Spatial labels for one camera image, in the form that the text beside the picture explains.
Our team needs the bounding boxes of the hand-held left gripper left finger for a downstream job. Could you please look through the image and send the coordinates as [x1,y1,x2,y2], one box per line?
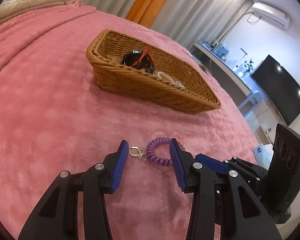
[19,140,129,240]

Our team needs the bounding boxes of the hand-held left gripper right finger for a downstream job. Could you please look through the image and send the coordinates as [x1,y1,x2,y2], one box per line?
[169,138,282,240]

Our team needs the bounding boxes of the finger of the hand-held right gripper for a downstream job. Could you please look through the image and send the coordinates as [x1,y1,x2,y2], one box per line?
[195,154,268,188]

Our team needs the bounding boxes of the purple spiral wristband with clasp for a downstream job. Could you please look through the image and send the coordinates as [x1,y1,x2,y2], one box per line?
[129,137,186,167]

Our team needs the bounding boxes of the brown wicker basket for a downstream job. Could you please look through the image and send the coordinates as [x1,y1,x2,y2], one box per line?
[86,29,221,116]

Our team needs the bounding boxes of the clear crystal bead bracelet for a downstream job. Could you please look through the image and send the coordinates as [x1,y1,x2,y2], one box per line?
[155,71,186,89]

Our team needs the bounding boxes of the black wrist watch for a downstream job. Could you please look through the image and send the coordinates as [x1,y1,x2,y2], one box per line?
[121,50,157,75]

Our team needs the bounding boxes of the red string bracelet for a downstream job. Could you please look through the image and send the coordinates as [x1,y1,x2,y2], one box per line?
[129,47,155,68]

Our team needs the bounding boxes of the floral patterned box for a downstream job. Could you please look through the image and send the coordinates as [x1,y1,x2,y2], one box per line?
[252,143,274,168]

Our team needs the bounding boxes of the pale blue chair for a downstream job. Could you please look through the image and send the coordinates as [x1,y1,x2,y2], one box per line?
[238,91,262,121]

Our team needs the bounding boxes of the black television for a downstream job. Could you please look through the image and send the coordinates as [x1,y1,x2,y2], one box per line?
[250,54,300,126]

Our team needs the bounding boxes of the white desk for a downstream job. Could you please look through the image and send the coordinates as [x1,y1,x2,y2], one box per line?
[190,40,253,98]

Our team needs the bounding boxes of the white vase with flowers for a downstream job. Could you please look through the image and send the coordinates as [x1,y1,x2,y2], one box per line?
[241,58,256,75]

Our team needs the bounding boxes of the white desk lamp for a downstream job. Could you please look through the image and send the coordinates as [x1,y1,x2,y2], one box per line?
[236,48,248,68]

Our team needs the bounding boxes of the books on desk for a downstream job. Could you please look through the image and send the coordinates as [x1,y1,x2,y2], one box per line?
[211,39,230,58]

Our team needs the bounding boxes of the white air conditioner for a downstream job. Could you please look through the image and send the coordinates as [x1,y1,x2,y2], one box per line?
[252,2,291,29]

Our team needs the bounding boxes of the orange curtain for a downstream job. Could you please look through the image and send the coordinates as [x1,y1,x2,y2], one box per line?
[126,0,181,27]

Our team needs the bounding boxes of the beige quilt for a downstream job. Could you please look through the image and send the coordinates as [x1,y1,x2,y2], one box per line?
[0,0,84,28]

